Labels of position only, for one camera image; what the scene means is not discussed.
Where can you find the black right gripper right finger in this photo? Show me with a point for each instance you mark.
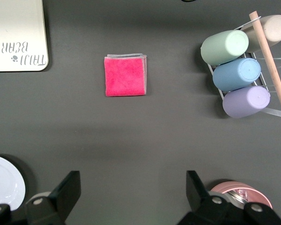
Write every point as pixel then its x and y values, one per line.
pixel 196 189

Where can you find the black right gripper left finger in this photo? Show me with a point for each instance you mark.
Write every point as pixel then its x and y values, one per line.
pixel 68 187

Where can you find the white round plate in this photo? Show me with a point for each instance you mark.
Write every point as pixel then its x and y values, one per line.
pixel 4 182

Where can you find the metal scoop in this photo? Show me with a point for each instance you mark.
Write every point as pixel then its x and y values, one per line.
pixel 236 195

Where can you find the pink bowl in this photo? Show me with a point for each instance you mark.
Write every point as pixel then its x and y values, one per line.
pixel 255 194

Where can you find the purple plastic cup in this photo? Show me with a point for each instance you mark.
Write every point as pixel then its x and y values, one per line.
pixel 244 102

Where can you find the blue plastic cup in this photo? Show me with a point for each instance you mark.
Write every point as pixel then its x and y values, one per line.
pixel 234 75

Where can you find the pink folded cloth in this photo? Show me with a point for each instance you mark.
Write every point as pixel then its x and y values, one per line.
pixel 124 77

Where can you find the green plastic cup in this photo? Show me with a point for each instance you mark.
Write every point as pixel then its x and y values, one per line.
pixel 222 48

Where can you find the cream tray with bear print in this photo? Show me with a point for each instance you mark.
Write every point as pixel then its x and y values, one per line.
pixel 16 23

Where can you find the beige plastic cup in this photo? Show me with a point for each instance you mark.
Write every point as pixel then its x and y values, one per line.
pixel 275 29

